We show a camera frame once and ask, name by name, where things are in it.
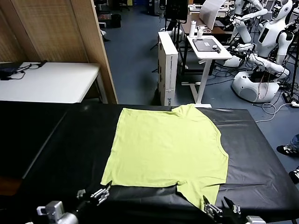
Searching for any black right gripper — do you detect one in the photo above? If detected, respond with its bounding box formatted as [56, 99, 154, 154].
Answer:
[202, 195, 248, 224]

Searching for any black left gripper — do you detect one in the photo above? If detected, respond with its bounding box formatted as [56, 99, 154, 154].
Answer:
[74, 184, 111, 214]

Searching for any yellow-green t-shirt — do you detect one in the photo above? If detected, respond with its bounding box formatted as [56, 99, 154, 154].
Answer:
[100, 104, 229, 210]

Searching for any large white robot base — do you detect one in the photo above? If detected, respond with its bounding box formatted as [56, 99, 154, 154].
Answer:
[231, 70, 280, 103]

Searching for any black and white sneaker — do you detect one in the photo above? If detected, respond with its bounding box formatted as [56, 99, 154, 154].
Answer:
[289, 167, 299, 185]
[277, 144, 299, 157]

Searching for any white table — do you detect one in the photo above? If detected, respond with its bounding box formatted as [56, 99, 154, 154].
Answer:
[0, 62, 108, 104]

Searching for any small white robot shell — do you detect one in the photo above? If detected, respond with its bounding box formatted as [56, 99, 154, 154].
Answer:
[223, 55, 243, 67]

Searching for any black pouch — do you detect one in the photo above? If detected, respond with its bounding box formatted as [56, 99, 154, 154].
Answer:
[0, 67, 17, 79]

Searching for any white standing desk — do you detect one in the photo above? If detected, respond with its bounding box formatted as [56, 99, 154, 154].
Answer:
[181, 35, 234, 108]

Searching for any grey closed laptop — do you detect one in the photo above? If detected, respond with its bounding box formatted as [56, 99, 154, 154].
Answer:
[192, 38, 221, 52]

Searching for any tall white cardboard box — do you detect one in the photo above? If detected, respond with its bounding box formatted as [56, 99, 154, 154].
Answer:
[157, 31, 179, 107]

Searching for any wooden panel table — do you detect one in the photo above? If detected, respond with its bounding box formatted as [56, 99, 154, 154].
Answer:
[0, 0, 119, 105]

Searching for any black equipment case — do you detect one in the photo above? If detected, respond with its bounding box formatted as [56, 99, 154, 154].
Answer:
[111, 13, 122, 28]

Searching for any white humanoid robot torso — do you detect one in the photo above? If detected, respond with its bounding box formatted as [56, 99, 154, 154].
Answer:
[247, 0, 295, 79]

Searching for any white cup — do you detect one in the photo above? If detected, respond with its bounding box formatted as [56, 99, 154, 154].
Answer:
[197, 25, 209, 39]

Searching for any white bottle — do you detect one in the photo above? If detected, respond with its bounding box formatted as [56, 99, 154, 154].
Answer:
[189, 20, 197, 38]

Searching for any black monitor stand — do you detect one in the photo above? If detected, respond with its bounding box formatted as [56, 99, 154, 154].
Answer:
[164, 20, 187, 47]

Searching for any brown wooden desk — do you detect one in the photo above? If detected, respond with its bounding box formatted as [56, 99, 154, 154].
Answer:
[181, 20, 234, 35]

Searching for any white curved panel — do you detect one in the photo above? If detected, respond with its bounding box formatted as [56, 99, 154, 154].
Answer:
[199, 0, 226, 30]

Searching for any black monitor panel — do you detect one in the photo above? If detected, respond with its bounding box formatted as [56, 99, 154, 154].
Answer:
[165, 0, 189, 24]

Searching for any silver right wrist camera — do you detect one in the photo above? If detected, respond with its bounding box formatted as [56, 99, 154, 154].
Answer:
[245, 216, 267, 224]

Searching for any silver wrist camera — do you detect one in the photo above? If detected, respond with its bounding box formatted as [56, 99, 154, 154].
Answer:
[36, 201, 64, 220]
[245, 216, 267, 224]

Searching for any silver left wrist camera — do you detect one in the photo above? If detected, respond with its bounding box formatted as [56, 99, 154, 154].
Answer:
[36, 201, 64, 220]

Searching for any white floor cable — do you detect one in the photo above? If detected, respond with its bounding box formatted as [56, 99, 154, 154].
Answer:
[255, 100, 299, 123]

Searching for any black cable bundle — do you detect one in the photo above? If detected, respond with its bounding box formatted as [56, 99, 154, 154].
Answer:
[4, 63, 40, 81]

